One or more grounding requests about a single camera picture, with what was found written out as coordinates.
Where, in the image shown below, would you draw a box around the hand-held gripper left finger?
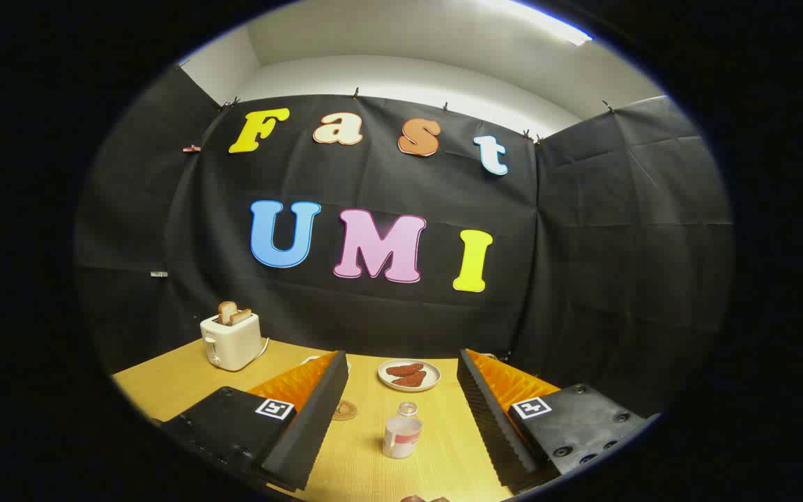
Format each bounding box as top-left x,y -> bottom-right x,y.
161,350 -> 350,492

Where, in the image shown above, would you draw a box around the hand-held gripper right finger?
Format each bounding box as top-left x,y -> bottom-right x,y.
457,349 -> 660,493

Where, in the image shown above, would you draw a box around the clear plastic juice bottle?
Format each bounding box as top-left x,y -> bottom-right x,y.
382,402 -> 423,459

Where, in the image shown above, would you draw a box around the wooden table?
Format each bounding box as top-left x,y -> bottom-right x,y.
112,338 -> 563,502

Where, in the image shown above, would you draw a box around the white divided snack tray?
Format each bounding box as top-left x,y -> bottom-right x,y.
302,355 -> 352,372

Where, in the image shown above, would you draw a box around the white round plate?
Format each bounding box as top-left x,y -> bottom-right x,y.
378,359 -> 442,393

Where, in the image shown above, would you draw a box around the white toaster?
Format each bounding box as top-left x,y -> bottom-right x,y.
200,312 -> 261,372

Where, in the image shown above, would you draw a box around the black backdrop cloth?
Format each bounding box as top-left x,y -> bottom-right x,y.
74,66 -> 733,419

